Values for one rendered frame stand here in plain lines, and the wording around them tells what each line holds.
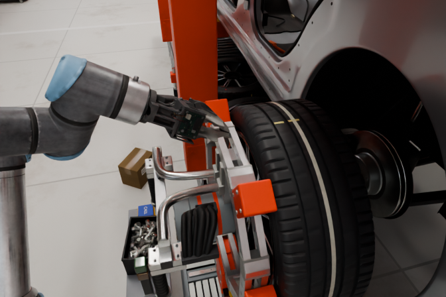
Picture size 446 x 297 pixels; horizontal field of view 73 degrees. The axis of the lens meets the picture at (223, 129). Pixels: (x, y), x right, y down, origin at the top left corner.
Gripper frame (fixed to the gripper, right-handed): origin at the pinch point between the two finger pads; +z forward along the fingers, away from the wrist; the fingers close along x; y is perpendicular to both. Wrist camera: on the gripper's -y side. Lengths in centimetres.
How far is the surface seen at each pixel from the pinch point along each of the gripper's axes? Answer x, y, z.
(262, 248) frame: -21.0, 14.0, 15.2
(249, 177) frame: -7.8, 5.6, 9.1
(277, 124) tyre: 5.8, -1.5, 14.7
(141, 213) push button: -63, -61, 11
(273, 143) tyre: 1.7, 3.9, 12.3
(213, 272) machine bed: -86, -53, 58
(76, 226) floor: -114, -117, -5
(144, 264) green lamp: -57, -21, 5
